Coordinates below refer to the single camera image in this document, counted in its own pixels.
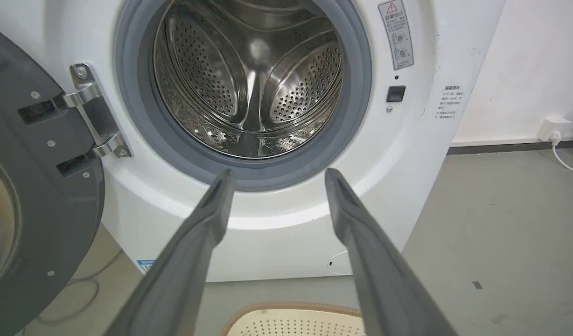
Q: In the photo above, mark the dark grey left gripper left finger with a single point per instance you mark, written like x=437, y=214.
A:
x=184, y=261

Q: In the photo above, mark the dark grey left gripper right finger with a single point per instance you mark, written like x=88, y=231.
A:
x=384, y=275

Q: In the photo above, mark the grey washing machine door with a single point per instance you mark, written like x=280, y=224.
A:
x=39, y=196

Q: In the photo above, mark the stainless steel washing machine drum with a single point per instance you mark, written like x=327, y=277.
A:
x=249, y=79

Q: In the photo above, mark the cream perforated laundry basket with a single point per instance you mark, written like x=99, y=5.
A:
x=291, y=322

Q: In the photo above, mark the white front-load washing machine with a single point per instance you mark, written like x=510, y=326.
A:
x=408, y=154

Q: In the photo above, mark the chrome door hinge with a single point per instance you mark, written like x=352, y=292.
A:
x=97, y=109

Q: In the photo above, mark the grey rubber door gasket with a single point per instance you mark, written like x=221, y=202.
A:
x=132, y=93

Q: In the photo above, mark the black door latch socket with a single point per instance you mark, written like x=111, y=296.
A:
x=395, y=94

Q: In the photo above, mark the grey warning sticker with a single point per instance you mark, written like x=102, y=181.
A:
x=396, y=32

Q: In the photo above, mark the white wall power socket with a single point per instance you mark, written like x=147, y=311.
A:
x=553, y=129

